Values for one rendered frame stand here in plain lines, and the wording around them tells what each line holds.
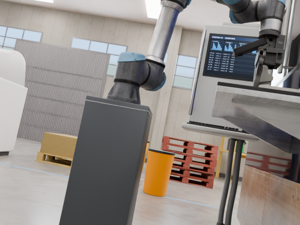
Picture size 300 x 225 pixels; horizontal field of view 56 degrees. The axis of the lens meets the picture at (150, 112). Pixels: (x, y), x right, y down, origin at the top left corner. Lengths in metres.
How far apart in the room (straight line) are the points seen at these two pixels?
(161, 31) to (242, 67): 0.83
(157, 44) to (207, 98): 0.76
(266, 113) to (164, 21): 0.62
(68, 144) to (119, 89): 3.64
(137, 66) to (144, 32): 8.03
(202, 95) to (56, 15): 8.50
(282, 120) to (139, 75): 0.57
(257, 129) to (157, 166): 2.22
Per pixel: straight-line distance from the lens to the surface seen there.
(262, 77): 1.06
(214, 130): 1.70
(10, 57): 4.77
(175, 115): 8.55
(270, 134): 1.55
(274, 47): 1.11
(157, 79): 1.30
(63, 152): 4.78
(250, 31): 2.11
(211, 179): 5.52
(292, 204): 1.43
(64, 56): 9.46
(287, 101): 0.97
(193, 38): 9.14
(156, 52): 1.31
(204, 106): 1.96
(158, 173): 3.60
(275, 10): 1.14
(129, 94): 1.15
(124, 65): 1.18
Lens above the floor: 0.66
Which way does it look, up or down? 6 degrees up
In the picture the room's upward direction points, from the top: 11 degrees clockwise
